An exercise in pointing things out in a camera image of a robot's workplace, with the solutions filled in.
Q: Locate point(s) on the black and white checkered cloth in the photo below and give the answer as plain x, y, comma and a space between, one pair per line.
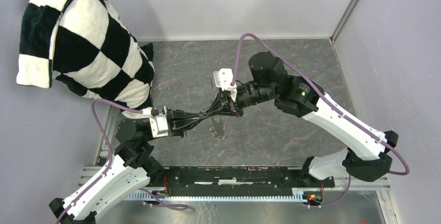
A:
85, 45

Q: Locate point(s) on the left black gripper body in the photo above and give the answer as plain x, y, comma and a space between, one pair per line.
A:
171, 131

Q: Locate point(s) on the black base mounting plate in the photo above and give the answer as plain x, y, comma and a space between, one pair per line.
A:
235, 181

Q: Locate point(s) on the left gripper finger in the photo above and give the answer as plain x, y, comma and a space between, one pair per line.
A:
180, 115
187, 123

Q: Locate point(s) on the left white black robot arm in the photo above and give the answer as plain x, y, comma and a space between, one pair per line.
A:
129, 167

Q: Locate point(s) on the aluminium frame rail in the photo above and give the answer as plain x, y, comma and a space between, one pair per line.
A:
131, 167

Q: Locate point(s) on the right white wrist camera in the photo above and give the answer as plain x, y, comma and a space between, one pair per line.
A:
224, 80

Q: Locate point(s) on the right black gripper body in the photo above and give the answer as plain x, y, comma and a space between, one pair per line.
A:
248, 94

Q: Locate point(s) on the corner aluminium profile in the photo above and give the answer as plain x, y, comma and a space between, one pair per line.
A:
344, 19

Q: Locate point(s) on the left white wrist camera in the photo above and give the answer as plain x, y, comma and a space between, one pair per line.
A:
158, 122

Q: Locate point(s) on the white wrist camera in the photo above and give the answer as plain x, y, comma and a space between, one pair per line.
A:
158, 122
224, 80

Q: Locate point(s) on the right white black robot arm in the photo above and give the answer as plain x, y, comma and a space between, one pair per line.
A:
366, 154

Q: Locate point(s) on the white slotted cable duct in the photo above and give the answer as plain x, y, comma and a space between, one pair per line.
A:
295, 196

